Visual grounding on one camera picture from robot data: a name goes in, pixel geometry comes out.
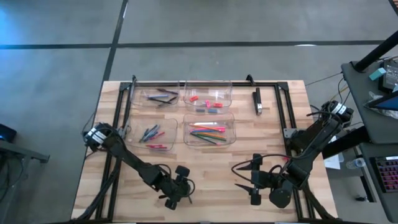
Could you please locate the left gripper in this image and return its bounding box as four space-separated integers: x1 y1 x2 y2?
157 165 195 210

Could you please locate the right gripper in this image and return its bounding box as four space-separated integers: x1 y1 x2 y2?
234 152 277 206

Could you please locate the dark green pencil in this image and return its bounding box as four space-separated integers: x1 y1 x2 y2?
198 134 228 142

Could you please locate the green pencil pink eraser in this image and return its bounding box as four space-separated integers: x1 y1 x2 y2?
189 133 222 146

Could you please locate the orange pencil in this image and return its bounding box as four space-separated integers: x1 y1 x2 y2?
189 124 223 131
201 133 228 140

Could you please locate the grey crayon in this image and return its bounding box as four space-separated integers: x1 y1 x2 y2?
142 126 156 142

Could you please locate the dark grey pen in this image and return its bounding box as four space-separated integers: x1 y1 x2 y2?
157 96 178 108

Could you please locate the dark purple pen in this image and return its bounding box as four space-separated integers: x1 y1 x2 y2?
156 88 179 96

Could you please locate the clear plastic bin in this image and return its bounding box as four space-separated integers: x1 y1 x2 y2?
129 80 181 112
122 115 179 152
182 80 233 114
182 112 237 147

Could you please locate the black stapler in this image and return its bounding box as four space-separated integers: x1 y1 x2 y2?
252 87 264 116

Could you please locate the white paper sheet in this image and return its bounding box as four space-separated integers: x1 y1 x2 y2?
323 135 345 170

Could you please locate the clear water bottle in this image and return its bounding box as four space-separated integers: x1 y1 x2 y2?
345 157 367 170

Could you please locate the grey side desk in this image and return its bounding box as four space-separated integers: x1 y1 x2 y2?
359 141 398 223

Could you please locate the backlit keyboard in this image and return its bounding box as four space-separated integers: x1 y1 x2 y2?
369 155 398 194

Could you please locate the monitor with blue screen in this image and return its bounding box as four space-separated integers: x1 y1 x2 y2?
363 90 398 119

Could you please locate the teal box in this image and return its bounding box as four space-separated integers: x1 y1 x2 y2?
368 67 387 82

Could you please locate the black side table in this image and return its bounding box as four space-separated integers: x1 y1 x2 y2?
0 139 50 224

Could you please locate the black electronic device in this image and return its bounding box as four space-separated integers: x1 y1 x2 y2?
381 58 398 93

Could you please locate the dark device blue light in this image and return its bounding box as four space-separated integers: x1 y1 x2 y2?
0 123 17 144

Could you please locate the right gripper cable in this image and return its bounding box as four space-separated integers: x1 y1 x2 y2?
230 153 293 185

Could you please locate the yellow cable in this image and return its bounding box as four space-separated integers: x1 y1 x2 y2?
329 85 351 103

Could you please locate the black metal post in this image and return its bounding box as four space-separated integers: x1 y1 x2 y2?
353 30 398 73

